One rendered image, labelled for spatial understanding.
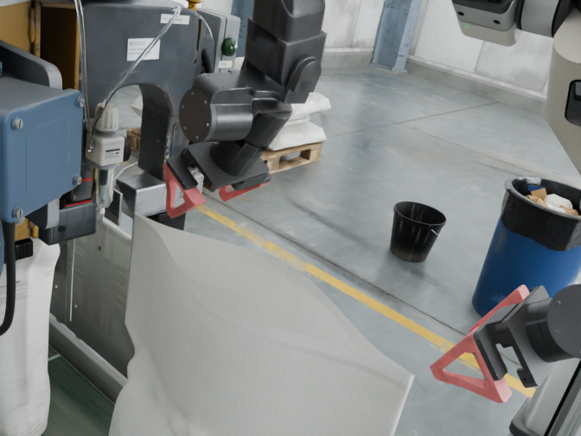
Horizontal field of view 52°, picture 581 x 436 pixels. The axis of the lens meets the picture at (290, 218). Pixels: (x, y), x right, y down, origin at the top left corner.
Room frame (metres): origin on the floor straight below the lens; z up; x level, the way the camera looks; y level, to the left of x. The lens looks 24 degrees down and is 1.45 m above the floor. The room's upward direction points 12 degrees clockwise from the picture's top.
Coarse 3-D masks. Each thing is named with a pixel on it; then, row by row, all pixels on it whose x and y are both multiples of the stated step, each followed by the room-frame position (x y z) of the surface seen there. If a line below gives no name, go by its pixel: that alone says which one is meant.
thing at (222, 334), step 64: (192, 256) 0.76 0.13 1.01; (256, 256) 0.75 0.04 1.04; (128, 320) 0.78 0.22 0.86; (192, 320) 0.62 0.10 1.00; (256, 320) 0.74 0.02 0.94; (320, 320) 0.67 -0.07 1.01; (128, 384) 0.69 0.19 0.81; (192, 384) 0.61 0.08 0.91; (256, 384) 0.58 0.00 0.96; (320, 384) 0.57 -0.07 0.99; (384, 384) 0.55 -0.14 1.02
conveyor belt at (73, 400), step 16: (48, 352) 1.22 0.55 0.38; (48, 368) 1.16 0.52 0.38; (64, 368) 1.17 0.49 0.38; (64, 384) 1.12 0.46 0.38; (80, 384) 1.13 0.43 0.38; (64, 400) 1.07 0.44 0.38; (80, 400) 1.08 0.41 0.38; (96, 400) 1.09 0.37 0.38; (48, 416) 1.01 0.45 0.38; (64, 416) 1.02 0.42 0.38; (80, 416) 1.03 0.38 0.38; (96, 416) 1.04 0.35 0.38; (48, 432) 0.97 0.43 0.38; (64, 432) 0.98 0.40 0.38; (80, 432) 0.98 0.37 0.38; (96, 432) 0.99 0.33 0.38
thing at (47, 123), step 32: (0, 96) 0.44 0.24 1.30; (32, 96) 0.45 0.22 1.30; (64, 96) 0.47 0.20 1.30; (0, 128) 0.40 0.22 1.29; (32, 128) 0.43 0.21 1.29; (64, 128) 0.47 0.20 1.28; (0, 160) 0.40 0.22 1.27; (32, 160) 0.43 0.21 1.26; (64, 160) 0.47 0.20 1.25; (0, 192) 0.40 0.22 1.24; (32, 192) 0.43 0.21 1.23; (64, 192) 0.47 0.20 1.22
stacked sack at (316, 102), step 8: (312, 96) 4.27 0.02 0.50; (320, 96) 4.34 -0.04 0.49; (296, 104) 4.01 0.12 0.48; (304, 104) 4.08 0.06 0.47; (312, 104) 4.17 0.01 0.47; (320, 104) 4.24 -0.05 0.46; (328, 104) 4.33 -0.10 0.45; (296, 112) 3.99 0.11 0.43; (304, 112) 4.10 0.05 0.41; (312, 112) 4.19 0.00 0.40
